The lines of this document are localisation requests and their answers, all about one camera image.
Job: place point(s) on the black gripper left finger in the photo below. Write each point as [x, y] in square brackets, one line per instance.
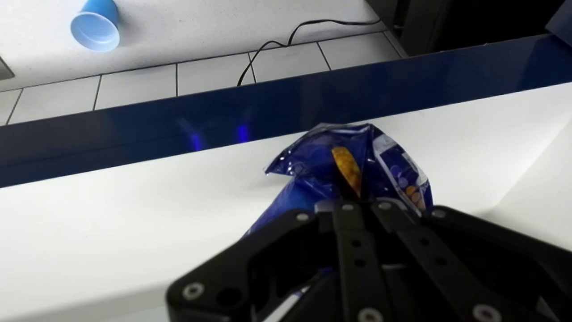
[351, 261]

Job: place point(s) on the blue cabinet door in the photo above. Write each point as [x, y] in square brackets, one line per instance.
[564, 24]

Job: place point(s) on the black coffee maker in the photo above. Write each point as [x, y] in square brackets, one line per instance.
[441, 24]

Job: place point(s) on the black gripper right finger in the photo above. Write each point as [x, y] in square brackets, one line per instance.
[453, 269]

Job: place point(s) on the blue plastic cup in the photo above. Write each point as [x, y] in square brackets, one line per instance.
[96, 27]

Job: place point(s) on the blue snack packet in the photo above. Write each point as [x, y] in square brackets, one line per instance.
[315, 163]

